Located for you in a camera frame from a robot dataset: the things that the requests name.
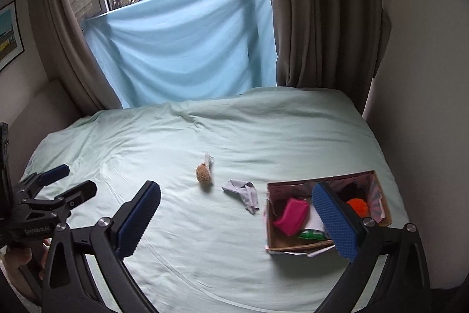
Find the white mesh cloth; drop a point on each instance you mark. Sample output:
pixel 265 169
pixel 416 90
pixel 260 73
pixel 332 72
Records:
pixel 317 219

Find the pink pouch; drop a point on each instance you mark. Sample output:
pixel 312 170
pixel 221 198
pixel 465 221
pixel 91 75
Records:
pixel 291 217

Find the framed wall picture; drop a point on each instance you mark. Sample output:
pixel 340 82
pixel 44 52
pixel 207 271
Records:
pixel 9 38

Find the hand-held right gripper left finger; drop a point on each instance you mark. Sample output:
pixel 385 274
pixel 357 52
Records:
pixel 141 221

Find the grey crumpled cloth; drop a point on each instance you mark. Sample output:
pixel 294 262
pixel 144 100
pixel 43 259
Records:
pixel 243 194

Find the green wet wipes packet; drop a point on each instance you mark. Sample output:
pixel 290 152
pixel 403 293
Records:
pixel 309 235

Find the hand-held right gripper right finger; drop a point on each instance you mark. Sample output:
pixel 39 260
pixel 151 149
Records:
pixel 335 221

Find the black cloth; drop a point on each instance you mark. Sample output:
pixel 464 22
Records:
pixel 351 192

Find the person's left hand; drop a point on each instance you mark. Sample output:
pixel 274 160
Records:
pixel 18 258

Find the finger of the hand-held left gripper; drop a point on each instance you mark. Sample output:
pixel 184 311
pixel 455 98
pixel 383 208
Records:
pixel 51 174
pixel 78 192

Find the beige padded headboard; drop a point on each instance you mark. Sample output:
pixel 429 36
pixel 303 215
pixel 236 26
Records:
pixel 36 107

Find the light blue hanging cloth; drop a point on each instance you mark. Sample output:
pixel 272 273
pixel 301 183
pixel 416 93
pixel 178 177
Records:
pixel 183 49

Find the small brown plush toy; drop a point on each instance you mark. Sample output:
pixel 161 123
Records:
pixel 204 173

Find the beige curtain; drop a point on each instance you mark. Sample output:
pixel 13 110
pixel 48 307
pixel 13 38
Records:
pixel 322 23
pixel 66 41

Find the cardboard box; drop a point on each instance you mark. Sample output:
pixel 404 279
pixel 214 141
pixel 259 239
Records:
pixel 278 241

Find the mint green bed sheet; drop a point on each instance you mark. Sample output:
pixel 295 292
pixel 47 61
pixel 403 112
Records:
pixel 220 126

